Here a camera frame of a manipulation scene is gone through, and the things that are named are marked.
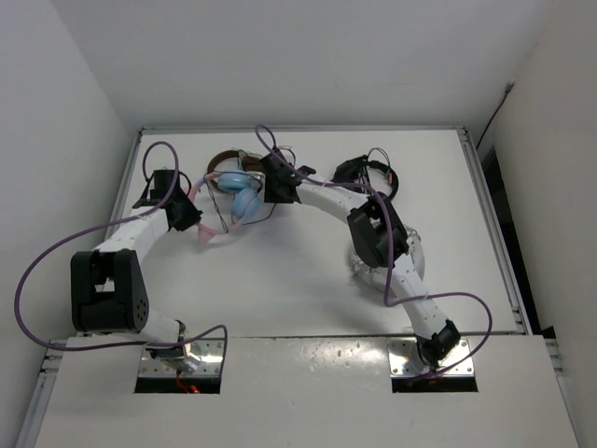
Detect pink blue cat-ear headphones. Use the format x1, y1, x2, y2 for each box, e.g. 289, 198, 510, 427
187, 169, 265, 244

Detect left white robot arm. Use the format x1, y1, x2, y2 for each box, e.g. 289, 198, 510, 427
70, 169, 201, 373

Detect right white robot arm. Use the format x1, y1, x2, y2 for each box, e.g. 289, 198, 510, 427
260, 152, 460, 370

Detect brown silver headphones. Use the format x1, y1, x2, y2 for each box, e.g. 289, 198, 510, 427
205, 148, 265, 180

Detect black headphones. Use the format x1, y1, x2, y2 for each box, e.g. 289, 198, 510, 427
331, 147, 399, 200

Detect grey white headphones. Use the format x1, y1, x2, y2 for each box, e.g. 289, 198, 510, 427
348, 223, 428, 288

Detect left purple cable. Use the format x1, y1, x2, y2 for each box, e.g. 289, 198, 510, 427
14, 141, 229, 350

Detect purple cable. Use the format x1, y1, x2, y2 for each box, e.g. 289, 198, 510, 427
14, 141, 229, 350
254, 123, 494, 382

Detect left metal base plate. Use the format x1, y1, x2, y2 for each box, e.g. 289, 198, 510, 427
138, 339, 225, 378

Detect metal base plate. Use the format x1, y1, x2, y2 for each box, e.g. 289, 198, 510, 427
138, 339, 225, 378
387, 337, 475, 379

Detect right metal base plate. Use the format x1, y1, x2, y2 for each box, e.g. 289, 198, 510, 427
387, 337, 475, 379

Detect black wall cable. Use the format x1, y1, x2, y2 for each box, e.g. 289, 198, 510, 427
475, 79, 516, 150

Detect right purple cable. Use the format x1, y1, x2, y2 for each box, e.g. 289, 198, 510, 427
254, 123, 494, 382

